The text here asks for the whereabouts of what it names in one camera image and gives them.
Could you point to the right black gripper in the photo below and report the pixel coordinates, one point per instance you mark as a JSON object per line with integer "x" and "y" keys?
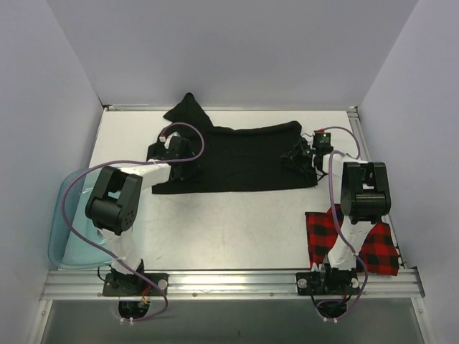
{"x": 299, "y": 156}

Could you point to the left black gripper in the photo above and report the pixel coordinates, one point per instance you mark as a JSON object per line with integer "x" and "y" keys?
{"x": 183, "y": 168}

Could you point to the black long sleeve shirt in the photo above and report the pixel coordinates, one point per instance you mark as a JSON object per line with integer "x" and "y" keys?
{"x": 233, "y": 160}

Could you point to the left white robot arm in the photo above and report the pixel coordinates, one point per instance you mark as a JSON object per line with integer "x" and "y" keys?
{"x": 114, "y": 201}

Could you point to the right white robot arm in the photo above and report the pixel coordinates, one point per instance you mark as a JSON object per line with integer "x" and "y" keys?
{"x": 358, "y": 191}

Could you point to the red black plaid shirt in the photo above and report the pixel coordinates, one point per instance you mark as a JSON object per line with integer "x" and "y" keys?
{"x": 378, "y": 251}

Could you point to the translucent blue plastic bin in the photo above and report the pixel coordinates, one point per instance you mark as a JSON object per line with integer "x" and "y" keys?
{"x": 65, "y": 249}

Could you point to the right aluminium table rail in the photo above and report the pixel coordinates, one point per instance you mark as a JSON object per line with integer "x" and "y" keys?
{"x": 375, "y": 176}

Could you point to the aluminium table rail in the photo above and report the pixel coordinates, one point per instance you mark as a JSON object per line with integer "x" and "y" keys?
{"x": 375, "y": 176}
{"x": 226, "y": 285}
{"x": 166, "y": 108}

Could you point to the back aluminium table rail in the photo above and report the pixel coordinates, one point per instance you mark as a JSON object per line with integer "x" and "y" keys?
{"x": 166, "y": 108}

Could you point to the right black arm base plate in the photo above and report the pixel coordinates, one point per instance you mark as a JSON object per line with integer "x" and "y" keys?
{"x": 327, "y": 281}

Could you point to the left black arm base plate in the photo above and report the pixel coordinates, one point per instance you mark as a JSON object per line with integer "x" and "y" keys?
{"x": 120, "y": 285}

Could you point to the front aluminium table rail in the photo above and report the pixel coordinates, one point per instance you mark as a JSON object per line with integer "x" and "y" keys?
{"x": 226, "y": 285}

